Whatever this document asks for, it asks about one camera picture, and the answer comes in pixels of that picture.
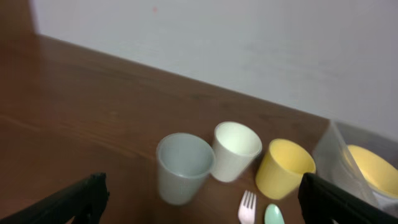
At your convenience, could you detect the pink plastic fork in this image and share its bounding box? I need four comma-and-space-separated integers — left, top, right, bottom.
238, 190, 257, 224

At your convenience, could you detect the yellow plastic bowl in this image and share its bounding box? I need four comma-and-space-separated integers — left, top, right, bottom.
345, 144, 397, 199

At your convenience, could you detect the mint green plastic spoon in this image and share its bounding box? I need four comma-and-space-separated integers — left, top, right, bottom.
264, 203, 285, 224

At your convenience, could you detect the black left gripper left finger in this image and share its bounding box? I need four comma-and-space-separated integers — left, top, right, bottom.
1, 172, 109, 223

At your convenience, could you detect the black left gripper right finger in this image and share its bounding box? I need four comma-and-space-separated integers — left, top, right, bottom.
298, 173, 397, 224

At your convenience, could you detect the grey plastic cup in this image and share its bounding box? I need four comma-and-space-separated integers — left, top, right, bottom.
156, 133, 216, 205

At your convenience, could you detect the yellow plastic cup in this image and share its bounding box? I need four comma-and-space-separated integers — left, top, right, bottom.
255, 139, 317, 200

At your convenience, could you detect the clear plastic container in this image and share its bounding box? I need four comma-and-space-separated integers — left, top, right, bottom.
312, 121, 397, 217

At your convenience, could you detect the white plastic cup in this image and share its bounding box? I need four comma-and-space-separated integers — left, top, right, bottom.
211, 121, 262, 182

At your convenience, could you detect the grey plastic bowl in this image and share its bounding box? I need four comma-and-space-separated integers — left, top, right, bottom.
373, 190, 397, 213

